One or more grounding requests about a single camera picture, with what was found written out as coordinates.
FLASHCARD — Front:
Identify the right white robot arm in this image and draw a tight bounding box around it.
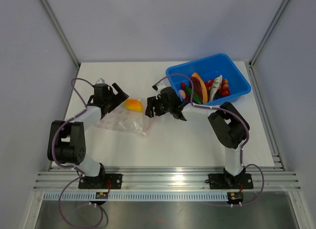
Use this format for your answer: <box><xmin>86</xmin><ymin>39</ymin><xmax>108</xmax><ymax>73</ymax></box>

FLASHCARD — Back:
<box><xmin>145</xmin><ymin>84</ymin><xmax>254</xmax><ymax>190</ymax></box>

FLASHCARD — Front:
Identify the left aluminium frame post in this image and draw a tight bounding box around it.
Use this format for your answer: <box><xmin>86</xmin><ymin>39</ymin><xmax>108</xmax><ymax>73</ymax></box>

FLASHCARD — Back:
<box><xmin>39</xmin><ymin>0</ymin><xmax>81</xmax><ymax>70</ymax></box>

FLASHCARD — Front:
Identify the aluminium mounting rail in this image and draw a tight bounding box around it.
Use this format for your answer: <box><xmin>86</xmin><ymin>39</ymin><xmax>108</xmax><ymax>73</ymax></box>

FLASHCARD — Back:
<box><xmin>33</xmin><ymin>167</ymin><xmax>301</xmax><ymax>191</ymax></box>

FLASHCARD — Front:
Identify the left controller board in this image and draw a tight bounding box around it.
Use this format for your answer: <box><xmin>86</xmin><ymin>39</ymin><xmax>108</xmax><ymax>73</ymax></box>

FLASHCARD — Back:
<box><xmin>95</xmin><ymin>192</ymin><xmax>109</xmax><ymax>199</ymax></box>

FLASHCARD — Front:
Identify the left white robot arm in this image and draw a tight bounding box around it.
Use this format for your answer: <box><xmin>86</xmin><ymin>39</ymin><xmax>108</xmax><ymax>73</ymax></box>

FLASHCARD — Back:
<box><xmin>47</xmin><ymin>83</ymin><xmax>128</xmax><ymax>191</ymax></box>

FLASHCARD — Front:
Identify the yellow fake mango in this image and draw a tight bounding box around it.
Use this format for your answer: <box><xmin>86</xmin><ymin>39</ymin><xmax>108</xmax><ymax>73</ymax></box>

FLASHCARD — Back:
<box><xmin>124</xmin><ymin>98</ymin><xmax>143</xmax><ymax>112</ymax></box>

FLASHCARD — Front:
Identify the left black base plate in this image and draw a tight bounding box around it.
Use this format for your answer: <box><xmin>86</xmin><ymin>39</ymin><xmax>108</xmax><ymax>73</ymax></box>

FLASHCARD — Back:
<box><xmin>78</xmin><ymin>174</ymin><xmax>122</xmax><ymax>190</ymax></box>

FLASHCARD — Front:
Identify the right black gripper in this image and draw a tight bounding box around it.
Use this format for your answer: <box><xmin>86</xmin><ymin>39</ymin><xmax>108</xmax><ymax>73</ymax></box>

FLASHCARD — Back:
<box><xmin>145</xmin><ymin>95</ymin><xmax>173</xmax><ymax>118</ymax></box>

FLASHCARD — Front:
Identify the clear zip top bag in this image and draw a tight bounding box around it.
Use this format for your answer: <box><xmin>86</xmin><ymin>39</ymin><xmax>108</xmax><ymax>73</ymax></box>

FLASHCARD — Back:
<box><xmin>95</xmin><ymin>98</ymin><xmax>155</xmax><ymax>136</ymax></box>

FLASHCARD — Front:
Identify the orange papaya slice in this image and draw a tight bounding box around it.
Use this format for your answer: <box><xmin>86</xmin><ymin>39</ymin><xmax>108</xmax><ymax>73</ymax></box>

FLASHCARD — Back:
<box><xmin>191</xmin><ymin>72</ymin><xmax>208</xmax><ymax>104</ymax></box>

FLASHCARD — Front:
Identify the right controller board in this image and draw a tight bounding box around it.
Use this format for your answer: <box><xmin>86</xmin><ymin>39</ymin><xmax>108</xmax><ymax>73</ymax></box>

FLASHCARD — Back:
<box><xmin>228</xmin><ymin>192</ymin><xmax>244</xmax><ymax>202</ymax></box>

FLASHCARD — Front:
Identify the white slotted cable duct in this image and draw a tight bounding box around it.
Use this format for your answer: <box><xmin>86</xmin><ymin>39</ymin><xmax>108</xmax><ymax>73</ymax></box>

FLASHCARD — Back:
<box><xmin>43</xmin><ymin>191</ymin><xmax>228</xmax><ymax>202</ymax></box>

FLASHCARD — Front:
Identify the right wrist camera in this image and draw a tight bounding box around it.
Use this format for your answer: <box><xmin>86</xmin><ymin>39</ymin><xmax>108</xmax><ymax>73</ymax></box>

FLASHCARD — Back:
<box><xmin>152</xmin><ymin>83</ymin><xmax>166</xmax><ymax>93</ymax></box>

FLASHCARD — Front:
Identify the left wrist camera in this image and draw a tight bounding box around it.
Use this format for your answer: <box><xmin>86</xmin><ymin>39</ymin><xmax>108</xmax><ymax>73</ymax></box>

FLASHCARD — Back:
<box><xmin>95</xmin><ymin>78</ymin><xmax>106</xmax><ymax>84</ymax></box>

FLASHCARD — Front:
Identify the aluminium frame post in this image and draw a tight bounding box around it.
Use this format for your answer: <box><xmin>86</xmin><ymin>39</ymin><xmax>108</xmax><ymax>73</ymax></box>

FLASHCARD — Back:
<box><xmin>248</xmin><ymin>0</ymin><xmax>296</xmax><ymax>68</ymax></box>
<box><xmin>39</xmin><ymin>0</ymin><xmax>81</xmax><ymax>70</ymax></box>

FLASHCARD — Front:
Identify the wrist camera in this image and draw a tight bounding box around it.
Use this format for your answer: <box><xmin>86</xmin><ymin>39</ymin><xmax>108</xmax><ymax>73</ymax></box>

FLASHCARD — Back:
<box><xmin>152</xmin><ymin>83</ymin><xmax>166</xmax><ymax>93</ymax></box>
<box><xmin>95</xmin><ymin>78</ymin><xmax>106</xmax><ymax>84</ymax></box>

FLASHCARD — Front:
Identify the right aluminium frame post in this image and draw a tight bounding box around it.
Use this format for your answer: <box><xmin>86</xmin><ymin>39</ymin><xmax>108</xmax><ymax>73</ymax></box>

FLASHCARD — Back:
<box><xmin>248</xmin><ymin>0</ymin><xmax>296</xmax><ymax>68</ymax></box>

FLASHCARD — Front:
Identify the fake lychee bunch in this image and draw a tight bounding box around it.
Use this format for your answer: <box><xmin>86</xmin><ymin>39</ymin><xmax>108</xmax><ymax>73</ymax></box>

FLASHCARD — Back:
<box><xmin>204</xmin><ymin>79</ymin><xmax>231</xmax><ymax>101</ymax></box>

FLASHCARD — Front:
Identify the controller board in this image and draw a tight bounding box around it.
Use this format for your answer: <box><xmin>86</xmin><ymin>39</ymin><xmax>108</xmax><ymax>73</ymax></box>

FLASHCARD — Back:
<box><xmin>228</xmin><ymin>192</ymin><xmax>244</xmax><ymax>202</ymax></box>
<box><xmin>95</xmin><ymin>192</ymin><xmax>109</xmax><ymax>199</ymax></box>

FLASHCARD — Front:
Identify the blue plastic bin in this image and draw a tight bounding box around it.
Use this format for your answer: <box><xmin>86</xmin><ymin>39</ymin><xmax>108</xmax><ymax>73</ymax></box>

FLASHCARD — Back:
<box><xmin>165</xmin><ymin>53</ymin><xmax>251</xmax><ymax>106</ymax></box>

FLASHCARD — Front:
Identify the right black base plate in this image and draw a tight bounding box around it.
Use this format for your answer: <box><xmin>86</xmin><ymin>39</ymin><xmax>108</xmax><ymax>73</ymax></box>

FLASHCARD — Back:
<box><xmin>206</xmin><ymin>173</ymin><xmax>254</xmax><ymax>190</ymax></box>

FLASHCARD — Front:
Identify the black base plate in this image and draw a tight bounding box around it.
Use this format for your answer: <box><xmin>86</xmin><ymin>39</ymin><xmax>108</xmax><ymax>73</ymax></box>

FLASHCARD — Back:
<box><xmin>206</xmin><ymin>173</ymin><xmax>254</xmax><ymax>190</ymax></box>
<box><xmin>78</xmin><ymin>174</ymin><xmax>122</xmax><ymax>190</ymax></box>

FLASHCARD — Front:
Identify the pink fake peach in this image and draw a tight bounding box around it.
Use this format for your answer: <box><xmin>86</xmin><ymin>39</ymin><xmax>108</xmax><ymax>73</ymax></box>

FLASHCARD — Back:
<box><xmin>178</xmin><ymin>90</ymin><xmax>186</xmax><ymax>99</ymax></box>

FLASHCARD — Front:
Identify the dark red fake food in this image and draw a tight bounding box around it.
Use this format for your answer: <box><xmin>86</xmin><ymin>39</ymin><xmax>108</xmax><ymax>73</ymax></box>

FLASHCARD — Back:
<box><xmin>191</xmin><ymin>76</ymin><xmax>204</xmax><ymax>100</ymax></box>

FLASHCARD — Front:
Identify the green fake cucumber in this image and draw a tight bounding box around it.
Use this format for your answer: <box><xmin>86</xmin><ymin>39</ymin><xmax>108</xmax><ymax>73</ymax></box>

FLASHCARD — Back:
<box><xmin>187</xmin><ymin>88</ymin><xmax>203</xmax><ymax>105</ymax></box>

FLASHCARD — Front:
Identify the red fake chili pepper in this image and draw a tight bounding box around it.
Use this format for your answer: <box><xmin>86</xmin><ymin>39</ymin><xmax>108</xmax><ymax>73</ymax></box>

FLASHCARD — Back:
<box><xmin>181</xmin><ymin>82</ymin><xmax>191</xmax><ymax>102</ymax></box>

